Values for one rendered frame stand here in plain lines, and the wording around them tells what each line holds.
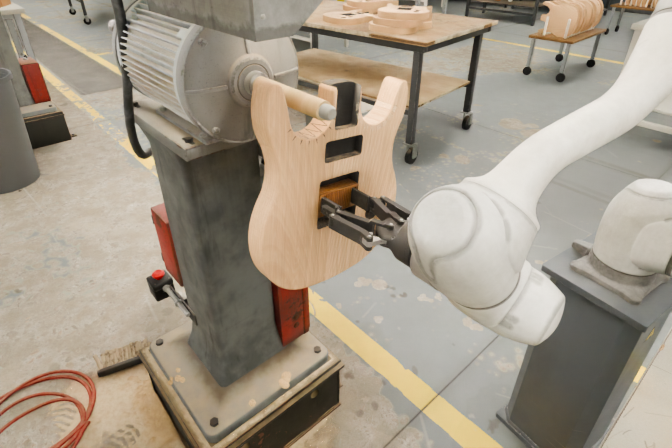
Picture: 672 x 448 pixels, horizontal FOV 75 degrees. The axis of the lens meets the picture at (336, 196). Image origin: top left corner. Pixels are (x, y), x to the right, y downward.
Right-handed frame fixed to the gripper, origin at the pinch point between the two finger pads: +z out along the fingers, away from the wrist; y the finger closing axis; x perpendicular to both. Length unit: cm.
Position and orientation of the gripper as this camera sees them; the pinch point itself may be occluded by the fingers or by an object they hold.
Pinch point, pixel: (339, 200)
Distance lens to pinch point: 83.3
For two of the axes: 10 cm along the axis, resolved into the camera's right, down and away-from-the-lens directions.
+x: 0.8, -8.9, -4.4
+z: -6.6, -3.8, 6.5
